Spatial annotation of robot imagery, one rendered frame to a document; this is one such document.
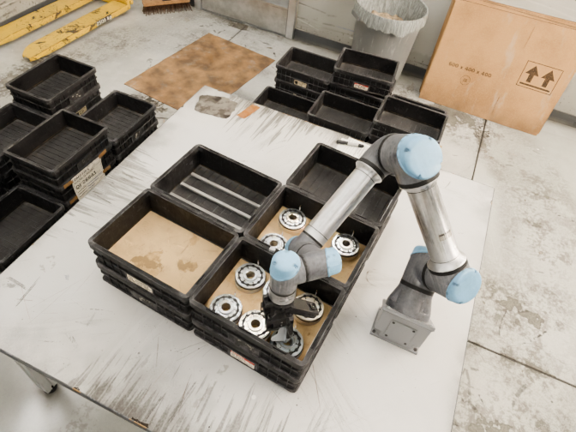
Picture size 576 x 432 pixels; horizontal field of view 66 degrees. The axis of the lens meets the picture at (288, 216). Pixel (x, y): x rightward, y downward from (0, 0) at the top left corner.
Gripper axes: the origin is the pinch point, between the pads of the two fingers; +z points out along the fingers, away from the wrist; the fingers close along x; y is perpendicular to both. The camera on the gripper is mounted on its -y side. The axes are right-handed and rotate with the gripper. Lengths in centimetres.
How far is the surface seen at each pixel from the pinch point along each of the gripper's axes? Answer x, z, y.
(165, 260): -36.6, -1.6, 32.4
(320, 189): -59, -3, -32
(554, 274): -45, 82, -191
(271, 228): -42.8, -2.1, -7.2
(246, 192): -63, -4, -2
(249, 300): -15.0, 0.7, 7.8
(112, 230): -47, -9, 48
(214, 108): -136, 1, -2
